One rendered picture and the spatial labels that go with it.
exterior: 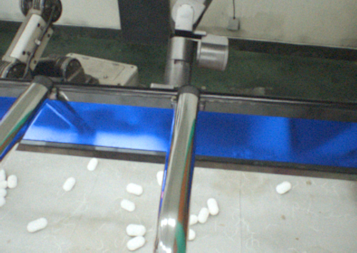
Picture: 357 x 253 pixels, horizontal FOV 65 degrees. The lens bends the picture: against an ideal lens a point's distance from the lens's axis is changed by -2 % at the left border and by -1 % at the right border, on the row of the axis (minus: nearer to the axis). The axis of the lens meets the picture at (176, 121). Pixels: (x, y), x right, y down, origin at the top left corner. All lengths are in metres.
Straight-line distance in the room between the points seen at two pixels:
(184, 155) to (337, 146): 0.16
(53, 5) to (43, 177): 0.67
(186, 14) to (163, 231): 0.50
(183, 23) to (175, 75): 0.11
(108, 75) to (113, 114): 1.17
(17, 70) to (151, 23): 1.67
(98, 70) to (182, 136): 1.30
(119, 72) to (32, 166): 0.83
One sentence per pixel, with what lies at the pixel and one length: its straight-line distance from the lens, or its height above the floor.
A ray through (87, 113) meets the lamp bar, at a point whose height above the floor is 1.09.
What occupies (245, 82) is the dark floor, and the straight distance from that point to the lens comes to 2.24.
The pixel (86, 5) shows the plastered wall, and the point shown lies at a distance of 2.78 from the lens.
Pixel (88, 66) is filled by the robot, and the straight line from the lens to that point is 1.56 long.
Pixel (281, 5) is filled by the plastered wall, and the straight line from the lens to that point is 2.50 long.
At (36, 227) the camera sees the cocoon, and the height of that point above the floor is 0.76.
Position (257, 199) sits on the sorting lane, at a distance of 0.66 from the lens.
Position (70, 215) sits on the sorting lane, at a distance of 0.65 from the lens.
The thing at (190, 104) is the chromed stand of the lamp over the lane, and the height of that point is 1.12.
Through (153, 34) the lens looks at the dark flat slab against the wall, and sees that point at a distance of 2.60.
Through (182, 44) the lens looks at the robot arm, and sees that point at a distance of 0.61.
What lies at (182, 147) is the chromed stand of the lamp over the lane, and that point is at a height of 1.12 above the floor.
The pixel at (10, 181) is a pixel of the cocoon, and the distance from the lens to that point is 0.74.
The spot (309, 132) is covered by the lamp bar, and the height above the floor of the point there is 1.09.
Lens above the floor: 1.29
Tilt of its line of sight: 44 degrees down
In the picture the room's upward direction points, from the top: straight up
